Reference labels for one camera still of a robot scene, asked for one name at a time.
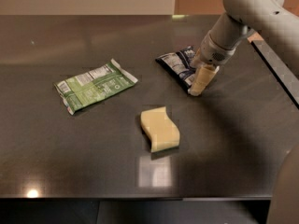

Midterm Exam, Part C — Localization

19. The blue chip bag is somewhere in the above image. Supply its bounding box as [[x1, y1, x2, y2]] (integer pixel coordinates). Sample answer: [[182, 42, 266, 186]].
[[155, 46, 198, 92]]

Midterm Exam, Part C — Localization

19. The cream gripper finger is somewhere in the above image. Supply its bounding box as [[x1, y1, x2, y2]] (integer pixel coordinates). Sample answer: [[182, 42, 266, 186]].
[[190, 49, 204, 69], [188, 64, 219, 96]]

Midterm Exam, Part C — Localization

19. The yellow sponge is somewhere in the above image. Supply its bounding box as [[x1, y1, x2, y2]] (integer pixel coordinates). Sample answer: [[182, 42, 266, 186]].
[[140, 106, 180, 153]]

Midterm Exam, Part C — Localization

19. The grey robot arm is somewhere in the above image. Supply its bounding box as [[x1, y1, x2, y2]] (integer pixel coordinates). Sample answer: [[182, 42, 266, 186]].
[[189, 0, 299, 224]]

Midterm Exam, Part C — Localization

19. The green jalapeno chip bag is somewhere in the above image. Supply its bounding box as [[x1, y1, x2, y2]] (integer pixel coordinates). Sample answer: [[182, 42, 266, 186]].
[[54, 59, 138, 115]]

